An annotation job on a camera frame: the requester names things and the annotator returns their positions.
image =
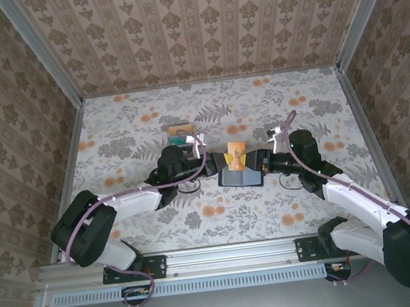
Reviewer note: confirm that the dark blue card holder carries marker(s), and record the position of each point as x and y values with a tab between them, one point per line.
235	179

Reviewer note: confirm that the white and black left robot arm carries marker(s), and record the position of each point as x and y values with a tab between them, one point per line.
133	204

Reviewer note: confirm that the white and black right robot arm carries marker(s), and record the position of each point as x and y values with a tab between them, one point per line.
362	198

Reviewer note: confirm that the floral print tablecloth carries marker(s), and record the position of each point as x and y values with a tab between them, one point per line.
234	213

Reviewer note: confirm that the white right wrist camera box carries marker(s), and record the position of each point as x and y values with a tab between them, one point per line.
276	136

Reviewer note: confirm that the aluminium table side rail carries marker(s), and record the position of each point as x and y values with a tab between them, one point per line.
73	146
362	117

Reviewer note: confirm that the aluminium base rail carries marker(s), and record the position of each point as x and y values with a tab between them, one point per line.
231	258

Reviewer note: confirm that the aluminium frame post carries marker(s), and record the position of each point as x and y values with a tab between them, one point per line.
361	13
44	49

